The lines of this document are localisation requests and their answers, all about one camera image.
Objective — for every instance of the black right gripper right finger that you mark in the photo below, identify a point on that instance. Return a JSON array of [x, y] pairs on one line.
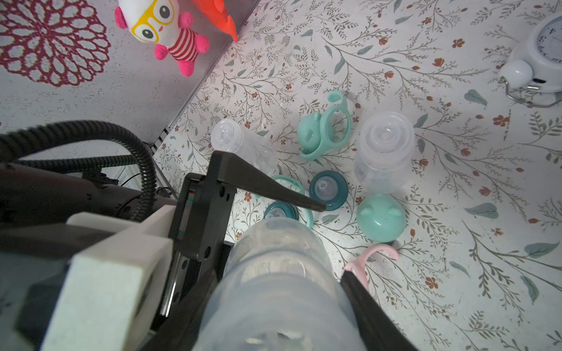
[[376, 329]]

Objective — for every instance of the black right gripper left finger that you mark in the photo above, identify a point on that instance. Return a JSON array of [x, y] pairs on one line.
[[228, 168]]

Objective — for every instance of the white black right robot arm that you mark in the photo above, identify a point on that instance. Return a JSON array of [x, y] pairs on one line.
[[35, 238]]

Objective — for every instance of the mint bear cap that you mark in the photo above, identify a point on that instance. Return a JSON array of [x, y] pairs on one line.
[[381, 218]]

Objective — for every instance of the floral table mat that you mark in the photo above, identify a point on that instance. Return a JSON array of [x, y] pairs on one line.
[[406, 98]]

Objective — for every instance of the orange red plush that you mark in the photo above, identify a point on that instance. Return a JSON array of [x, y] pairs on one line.
[[216, 13]]

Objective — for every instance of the white plush yellow glasses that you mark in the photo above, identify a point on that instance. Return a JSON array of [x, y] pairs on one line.
[[162, 23]]

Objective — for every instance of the white small alarm clock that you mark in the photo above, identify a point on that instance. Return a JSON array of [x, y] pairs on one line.
[[535, 63]]

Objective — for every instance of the mint cap with handle ring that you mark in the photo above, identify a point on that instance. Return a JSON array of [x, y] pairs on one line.
[[316, 133]]

